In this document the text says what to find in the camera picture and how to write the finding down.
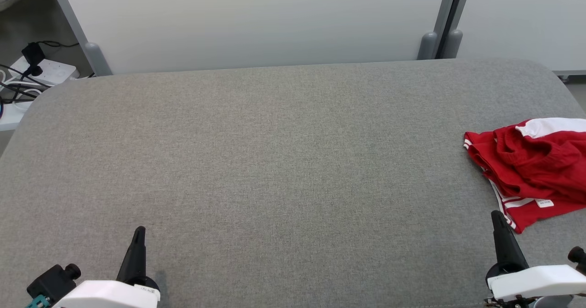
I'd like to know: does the grey upright partition post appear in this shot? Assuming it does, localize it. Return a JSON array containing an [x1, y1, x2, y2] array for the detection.
[[418, 0, 461, 60], [439, 0, 475, 59]]

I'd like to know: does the red and white t-shirt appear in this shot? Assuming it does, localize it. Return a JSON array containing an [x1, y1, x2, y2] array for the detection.
[[463, 132, 586, 234]]

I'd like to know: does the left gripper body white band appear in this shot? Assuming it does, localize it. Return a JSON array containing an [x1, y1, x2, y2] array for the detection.
[[53, 276, 161, 308]]

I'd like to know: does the black power cable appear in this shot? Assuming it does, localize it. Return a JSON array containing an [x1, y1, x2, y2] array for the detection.
[[0, 63, 52, 103]]

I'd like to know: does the white power strip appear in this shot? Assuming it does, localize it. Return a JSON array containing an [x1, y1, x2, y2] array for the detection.
[[9, 56, 79, 90]]

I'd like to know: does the slanted grey partition post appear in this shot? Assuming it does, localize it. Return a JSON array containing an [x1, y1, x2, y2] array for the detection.
[[46, 0, 113, 76]]

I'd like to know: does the wide white partition panel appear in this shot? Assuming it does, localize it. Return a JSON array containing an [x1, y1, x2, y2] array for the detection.
[[57, 0, 451, 75]]

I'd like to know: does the narrow white partition panel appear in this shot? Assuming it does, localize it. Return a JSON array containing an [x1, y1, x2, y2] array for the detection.
[[458, 0, 586, 73]]

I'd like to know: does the black power plug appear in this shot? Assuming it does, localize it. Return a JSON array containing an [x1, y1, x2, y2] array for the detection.
[[21, 42, 46, 77]]

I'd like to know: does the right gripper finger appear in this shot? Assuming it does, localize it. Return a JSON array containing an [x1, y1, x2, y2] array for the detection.
[[491, 211, 511, 270], [497, 211, 530, 269]]

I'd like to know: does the white flat board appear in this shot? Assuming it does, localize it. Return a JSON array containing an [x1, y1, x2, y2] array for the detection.
[[0, 98, 33, 132]]

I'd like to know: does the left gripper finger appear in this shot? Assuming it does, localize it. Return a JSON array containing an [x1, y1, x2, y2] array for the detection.
[[117, 227, 140, 284], [137, 227, 147, 284]]

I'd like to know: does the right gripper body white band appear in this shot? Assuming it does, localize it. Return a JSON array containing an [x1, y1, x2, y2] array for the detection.
[[485, 262, 586, 308]]

